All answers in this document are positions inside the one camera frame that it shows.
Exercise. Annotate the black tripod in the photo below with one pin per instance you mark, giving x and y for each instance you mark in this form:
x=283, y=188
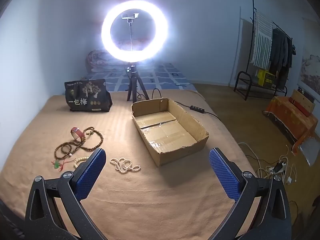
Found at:
x=132, y=80

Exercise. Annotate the wooden board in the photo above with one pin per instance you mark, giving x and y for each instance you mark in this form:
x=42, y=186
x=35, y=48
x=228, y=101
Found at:
x=303, y=100

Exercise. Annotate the folded floral quilt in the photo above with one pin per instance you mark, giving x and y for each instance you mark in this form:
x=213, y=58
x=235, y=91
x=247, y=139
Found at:
x=96, y=60

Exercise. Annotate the white power strip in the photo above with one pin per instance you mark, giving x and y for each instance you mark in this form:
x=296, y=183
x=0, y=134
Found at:
x=271, y=170

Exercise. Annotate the orange cloth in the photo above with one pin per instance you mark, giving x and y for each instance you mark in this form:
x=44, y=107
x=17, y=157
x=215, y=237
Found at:
x=287, y=117

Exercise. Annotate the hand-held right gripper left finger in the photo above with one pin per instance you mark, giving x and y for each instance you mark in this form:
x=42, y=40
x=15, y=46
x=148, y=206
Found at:
x=92, y=172

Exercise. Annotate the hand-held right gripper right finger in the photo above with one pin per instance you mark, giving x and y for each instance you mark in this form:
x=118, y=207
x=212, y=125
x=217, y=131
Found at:
x=223, y=172

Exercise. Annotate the phone holder on pole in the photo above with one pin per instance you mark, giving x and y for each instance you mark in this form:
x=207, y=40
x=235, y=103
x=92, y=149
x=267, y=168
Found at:
x=130, y=17

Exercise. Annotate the yellow box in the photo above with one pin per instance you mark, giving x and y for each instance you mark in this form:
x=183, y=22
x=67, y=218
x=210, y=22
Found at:
x=265, y=78

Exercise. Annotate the cardboard box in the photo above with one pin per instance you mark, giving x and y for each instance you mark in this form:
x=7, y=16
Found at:
x=162, y=135

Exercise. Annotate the black clothes rack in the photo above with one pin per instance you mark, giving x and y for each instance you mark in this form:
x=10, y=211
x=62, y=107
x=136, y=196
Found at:
x=242, y=72

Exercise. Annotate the black snack bag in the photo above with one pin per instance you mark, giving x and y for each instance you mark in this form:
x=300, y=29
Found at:
x=85, y=97

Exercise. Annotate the dark hanging clothes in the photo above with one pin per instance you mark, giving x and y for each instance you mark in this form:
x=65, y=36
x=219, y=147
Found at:
x=278, y=52

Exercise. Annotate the striped towel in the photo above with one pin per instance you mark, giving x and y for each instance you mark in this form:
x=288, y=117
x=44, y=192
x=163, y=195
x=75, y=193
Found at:
x=262, y=42

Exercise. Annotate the wall poster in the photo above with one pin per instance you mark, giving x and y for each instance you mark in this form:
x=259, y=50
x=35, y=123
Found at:
x=310, y=67

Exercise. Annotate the blue patterned bedsheet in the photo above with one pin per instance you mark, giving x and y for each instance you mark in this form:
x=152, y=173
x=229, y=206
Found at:
x=165, y=76

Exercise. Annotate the silver bag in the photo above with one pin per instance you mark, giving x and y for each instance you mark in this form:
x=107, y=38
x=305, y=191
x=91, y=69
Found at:
x=310, y=150

